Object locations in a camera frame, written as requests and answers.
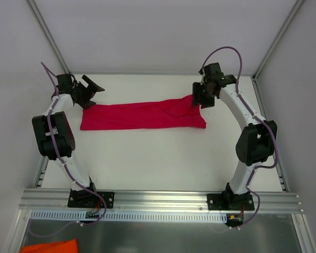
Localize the left aluminium frame post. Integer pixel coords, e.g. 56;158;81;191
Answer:
25;0;70;74

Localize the purple cable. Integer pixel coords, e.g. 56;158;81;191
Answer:
199;46;278;231
27;62;107;237

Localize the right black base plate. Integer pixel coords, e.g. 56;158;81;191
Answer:
206;192;255;211

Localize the orange folded t-shirt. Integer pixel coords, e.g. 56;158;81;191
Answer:
19;239;78;253

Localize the slotted grey cable duct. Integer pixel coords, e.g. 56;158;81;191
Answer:
30;210;227;224

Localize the aluminium mounting rail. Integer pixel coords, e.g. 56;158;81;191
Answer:
18;188;304;213

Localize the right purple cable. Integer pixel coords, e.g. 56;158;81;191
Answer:
199;46;278;231

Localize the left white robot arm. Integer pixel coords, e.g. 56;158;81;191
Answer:
32;74;105;207

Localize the aluminium frame post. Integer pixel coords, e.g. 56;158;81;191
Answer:
252;0;306;79
25;0;70;74

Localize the red t-shirt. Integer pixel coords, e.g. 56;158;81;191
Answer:
80;95;206;131

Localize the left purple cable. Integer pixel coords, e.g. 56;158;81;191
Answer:
27;62;107;237

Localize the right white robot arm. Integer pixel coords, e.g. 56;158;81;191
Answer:
192;63;277;209

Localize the right aluminium frame post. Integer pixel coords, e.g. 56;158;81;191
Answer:
252;0;306;79

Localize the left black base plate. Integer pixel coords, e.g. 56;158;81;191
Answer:
67;190;115;209

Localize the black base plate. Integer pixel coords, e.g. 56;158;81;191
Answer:
67;190;115;209
206;192;255;211

